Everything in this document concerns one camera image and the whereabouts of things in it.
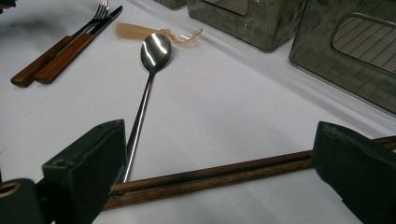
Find smoky transparent plastic bin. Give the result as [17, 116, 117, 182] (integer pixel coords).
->
[289, 0, 396, 115]
[153, 0, 189, 9]
[186, 0, 310, 52]

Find translucent orange baby spoon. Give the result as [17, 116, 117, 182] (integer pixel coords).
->
[115, 21, 204, 48]

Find dark wooden chopstick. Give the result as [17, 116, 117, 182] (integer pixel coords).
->
[104, 141, 396, 211]
[110, 134, 396, 197]

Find wooden-handled steel knife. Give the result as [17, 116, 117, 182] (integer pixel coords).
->
[34, 5, 124, 85]

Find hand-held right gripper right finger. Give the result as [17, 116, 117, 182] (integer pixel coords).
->
[312, 120, 396, 224]

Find long steel spoon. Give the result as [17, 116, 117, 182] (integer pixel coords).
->
[120, 32, 173, 184]

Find wooden-handled steel fork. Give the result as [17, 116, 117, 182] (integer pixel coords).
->
[9, 0, 111, 88]

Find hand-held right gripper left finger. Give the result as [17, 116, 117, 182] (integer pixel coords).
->
[41, 119, 128, 224]

